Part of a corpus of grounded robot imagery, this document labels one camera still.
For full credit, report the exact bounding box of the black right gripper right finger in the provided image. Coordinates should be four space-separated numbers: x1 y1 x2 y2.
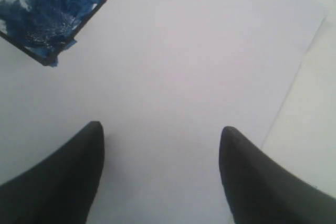
219 126 335 223

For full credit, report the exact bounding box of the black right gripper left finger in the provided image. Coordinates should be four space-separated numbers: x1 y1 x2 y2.
1 121 104 223

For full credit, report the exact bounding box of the white paper with square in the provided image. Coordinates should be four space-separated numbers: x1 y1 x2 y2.
1 0 326 223

